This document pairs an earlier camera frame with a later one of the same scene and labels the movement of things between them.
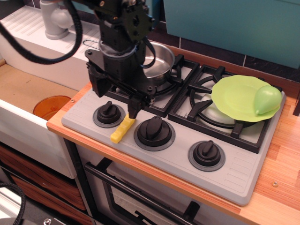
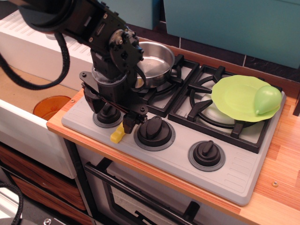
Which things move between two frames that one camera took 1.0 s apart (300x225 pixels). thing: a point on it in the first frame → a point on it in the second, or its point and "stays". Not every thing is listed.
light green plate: [234, 98] stays
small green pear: [267, 99] stays
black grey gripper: [123, 69] → [118, 96]
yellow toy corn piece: [122, 130] stays
